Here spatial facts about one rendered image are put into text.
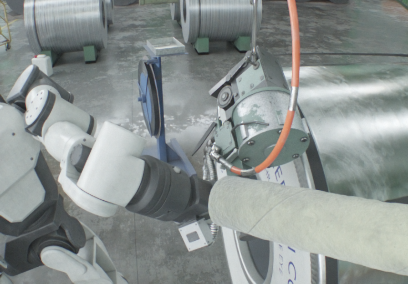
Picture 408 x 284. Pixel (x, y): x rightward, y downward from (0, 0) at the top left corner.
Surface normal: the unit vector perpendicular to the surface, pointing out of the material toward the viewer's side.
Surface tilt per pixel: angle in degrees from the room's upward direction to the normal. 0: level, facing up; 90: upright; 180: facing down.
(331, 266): 58
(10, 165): 78
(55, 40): 116
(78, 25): 94
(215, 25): 109
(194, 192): 50
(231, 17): 94
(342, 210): 25
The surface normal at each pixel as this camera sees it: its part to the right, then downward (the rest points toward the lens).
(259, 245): 0.05, -0.71
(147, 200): -0.15, 0.07
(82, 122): 0.78, -0.25
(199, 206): 0.11, 0.81
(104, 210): 0.69, 0.22
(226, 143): -0.78, -0.30
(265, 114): -0.30, -0.53
